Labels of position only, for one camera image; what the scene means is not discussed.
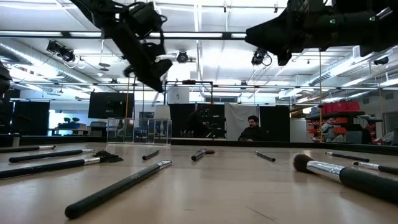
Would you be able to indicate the black brush silver ferrule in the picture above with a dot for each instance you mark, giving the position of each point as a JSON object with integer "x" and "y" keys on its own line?
{"x": 46, "y": 155}
{"x": 385, "y": 169}

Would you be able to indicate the white backdrop curtain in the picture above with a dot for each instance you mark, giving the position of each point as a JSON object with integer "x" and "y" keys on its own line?
{"x": 236, "y": 121}

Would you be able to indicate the silver ventilation duct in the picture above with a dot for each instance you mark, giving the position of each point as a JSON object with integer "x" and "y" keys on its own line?
{"x": 31, "y": 59}

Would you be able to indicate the dark storage shelf rack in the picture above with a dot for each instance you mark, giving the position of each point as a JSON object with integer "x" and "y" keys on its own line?
{"x": 335, "y": 115}

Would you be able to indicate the thin black makeup brush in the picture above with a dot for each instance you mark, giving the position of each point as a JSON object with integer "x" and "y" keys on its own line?
{"x": 264, "y": 156}
{"x": 348, "y": 157}
{"x": 18, "y": 149}

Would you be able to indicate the white sign box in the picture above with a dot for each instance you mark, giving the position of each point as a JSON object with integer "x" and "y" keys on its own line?
{"x": 178, "y": 95}

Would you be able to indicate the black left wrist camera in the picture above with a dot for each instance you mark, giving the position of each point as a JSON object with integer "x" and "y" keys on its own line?
{"x": 146, "y": 18}

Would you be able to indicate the round black ceiling camera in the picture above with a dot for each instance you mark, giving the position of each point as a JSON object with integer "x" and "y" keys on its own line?
{"x": 182, "y": 57}

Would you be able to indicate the black fan makeup brush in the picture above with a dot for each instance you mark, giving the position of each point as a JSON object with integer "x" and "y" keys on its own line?
{"x": 46, "y": 167}

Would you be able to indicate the black table edge rail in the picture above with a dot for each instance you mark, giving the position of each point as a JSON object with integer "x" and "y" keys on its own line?
{"x": 280, "y": 144}

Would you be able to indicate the black ceiling light cluster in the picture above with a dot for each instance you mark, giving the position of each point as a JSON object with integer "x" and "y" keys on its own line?
{"x": 66, "y": 55}

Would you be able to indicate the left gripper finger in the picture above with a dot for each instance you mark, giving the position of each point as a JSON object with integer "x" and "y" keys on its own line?
{"x": 148, "y": 79}
{"x": 161, "y": 81}

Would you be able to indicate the person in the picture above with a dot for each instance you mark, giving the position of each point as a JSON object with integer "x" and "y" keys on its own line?
{"x": 253, "y": 133}
{"x": 199, "y": 124}

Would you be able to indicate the red storage bins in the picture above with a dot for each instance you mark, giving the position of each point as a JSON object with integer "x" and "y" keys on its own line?
{"x": 340, "y": 107}

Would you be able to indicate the small green potted plant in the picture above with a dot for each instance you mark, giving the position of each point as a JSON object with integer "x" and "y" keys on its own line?
{"x": 67, "y": 119}
{"x": 76, "y": 119}

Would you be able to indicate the black metal frame stand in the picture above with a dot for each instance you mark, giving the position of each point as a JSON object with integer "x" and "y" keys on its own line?
{"x": 188, "y": 82}

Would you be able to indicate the small black makeup brush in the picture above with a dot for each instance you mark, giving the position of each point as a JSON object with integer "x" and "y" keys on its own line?
{"x": 150, "y": 155}

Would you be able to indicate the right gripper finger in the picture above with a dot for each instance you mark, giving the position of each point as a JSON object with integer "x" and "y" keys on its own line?
{"x": 284, "y": 57}

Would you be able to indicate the white table lamp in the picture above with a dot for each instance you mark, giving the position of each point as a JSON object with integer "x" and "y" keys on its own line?
{"x": 162, "y": 112}

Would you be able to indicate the black monitor screen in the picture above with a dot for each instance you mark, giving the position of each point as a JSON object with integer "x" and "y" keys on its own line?
{"x": 109, "y": 105}

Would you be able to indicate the black ceiling light rail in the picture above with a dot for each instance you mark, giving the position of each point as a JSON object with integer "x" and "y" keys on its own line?
{"x": 186, "y": 35}

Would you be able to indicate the long black makeup brush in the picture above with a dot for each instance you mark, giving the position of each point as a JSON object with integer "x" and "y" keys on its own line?
{"x": 109, "y": 191}

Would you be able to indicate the black partition panel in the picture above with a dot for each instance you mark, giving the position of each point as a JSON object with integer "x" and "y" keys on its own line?
{"x": 180, "y": 121}
{"x": 276, "y": 124}
{"x": 31, "y": 118}

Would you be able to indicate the clear acrylic brush organizer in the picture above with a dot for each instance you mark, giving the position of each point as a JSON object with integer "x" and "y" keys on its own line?
{"x": 140, "y": 137}

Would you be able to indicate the large powder makeup brush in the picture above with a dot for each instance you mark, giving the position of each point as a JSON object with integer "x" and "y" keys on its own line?
{"x": 367, "y": 183}

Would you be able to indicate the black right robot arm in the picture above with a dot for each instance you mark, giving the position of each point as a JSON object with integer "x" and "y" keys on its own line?
{"x": 351, "y": 25}

